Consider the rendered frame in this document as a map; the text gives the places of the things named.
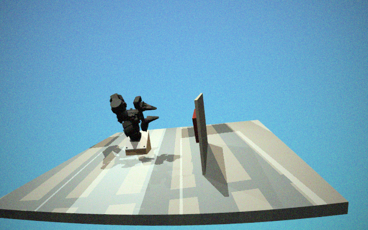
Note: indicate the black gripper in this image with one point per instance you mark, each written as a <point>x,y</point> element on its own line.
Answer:
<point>140,108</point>

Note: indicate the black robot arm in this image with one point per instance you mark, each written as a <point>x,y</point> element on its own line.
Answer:
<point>131,129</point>

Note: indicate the grey wall panel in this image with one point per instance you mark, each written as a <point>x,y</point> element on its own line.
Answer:
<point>202,130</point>

